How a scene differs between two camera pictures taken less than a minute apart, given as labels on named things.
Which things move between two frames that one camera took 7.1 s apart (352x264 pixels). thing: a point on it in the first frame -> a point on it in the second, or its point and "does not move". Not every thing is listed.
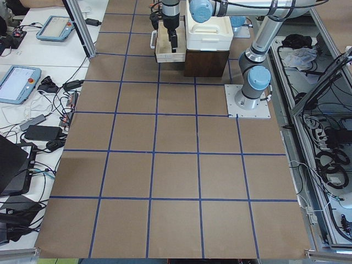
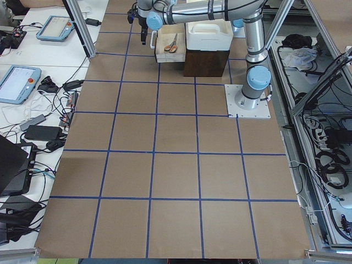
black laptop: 17,162 does not move
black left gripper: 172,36 -> 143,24
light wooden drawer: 164,54 does not move
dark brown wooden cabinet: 205,63 does not move
